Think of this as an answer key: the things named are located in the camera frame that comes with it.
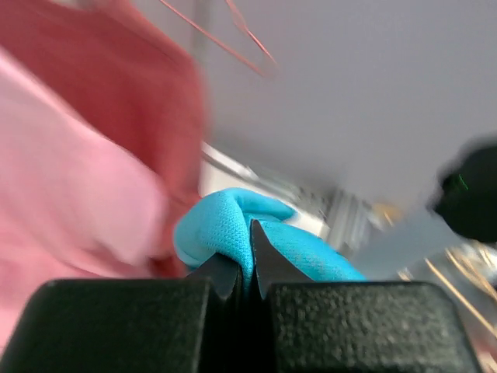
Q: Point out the light pink t-shirt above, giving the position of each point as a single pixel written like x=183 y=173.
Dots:
x=73 y=203

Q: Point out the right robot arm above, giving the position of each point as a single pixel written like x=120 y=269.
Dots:
x=462 y=209

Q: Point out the salmon wire hanger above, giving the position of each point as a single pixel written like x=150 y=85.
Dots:
x=223 y=24

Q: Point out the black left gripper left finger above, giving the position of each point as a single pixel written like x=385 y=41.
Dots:
x=172 y=325

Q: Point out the teal t-shirt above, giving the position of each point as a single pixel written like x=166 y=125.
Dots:
x=220 y=223

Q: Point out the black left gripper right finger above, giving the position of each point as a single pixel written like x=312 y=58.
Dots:
x=299 y=325

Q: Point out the coral red t-shirt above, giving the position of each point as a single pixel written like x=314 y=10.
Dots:
x=129 y=81

